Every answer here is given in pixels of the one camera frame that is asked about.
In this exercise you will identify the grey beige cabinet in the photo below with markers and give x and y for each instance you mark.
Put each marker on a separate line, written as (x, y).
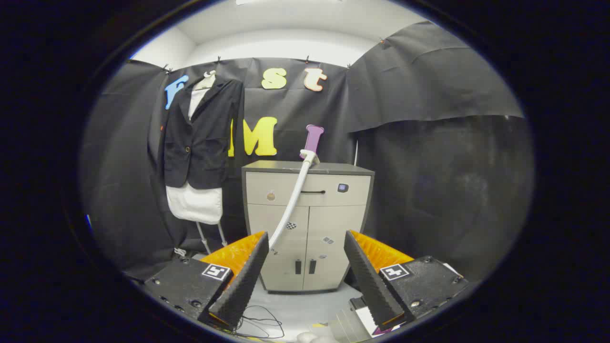
(329, 224)

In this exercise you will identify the black backdrop cloth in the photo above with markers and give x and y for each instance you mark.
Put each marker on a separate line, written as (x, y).
(429, 190)

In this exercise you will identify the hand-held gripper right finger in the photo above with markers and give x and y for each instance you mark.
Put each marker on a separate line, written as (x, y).
(367, 281)

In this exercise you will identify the black suit jacket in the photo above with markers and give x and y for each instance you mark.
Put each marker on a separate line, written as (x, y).
(205, 143)

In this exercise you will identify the white garment stand legs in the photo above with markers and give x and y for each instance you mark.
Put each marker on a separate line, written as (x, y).
(222, 234)

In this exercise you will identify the cream clothes hanger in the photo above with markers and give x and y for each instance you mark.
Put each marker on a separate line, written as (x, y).
(206, 82)

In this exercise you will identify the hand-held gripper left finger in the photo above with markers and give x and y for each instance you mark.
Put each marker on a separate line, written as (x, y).
(245, 281)

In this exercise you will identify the white garment steamer wand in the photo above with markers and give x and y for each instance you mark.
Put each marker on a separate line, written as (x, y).
(296, 190)

